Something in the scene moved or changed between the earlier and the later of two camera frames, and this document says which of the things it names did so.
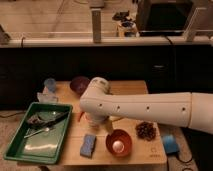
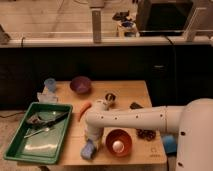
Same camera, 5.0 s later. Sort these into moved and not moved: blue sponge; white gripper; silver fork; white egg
Moved: white gripper
Not moved: blue sponge; silver fork; white egg
